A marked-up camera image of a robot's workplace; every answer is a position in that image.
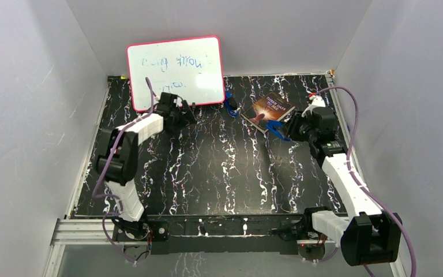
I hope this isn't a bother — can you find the whiteboard with pink frame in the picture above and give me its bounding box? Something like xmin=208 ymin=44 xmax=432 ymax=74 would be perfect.
xmin=126 ymin=36 xmax=226 ymax=112

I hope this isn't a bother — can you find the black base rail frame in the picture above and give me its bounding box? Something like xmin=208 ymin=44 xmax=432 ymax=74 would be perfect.
xmin=112 ymin=214 xmax=326 ymax=260

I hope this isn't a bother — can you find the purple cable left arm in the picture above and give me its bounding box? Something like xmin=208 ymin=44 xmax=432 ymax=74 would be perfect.
xmin=91 ymin=77 xmax=157 ymax=264

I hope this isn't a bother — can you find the paperback book orange cover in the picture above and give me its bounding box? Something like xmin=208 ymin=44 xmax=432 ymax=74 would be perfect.
xmin=241 ymin=92 xmax=295 ymax=133

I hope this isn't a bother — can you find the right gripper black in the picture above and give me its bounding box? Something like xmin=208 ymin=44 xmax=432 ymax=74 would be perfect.
xmin=279 ymin=110 xmax=316 ymax=144

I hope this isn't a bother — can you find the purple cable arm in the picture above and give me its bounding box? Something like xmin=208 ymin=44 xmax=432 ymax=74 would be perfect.
xmin=313 ymin=86 xmax=417 ymax=277
xmin=91 ymin=77 xmax=157 ymax=264

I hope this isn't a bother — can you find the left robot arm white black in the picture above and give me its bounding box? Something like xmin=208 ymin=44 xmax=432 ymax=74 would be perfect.
xmin=95 ymin=92 xmax=197 ymax=240

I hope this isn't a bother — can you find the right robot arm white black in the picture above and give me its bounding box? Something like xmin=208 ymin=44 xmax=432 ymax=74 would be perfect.
xmin=285 ymin=107 xmax=401 ymax=266

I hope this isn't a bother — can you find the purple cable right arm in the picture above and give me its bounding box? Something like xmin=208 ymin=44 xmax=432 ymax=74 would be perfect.
xmin=313 ymin=86 xmax=417 ymax=277

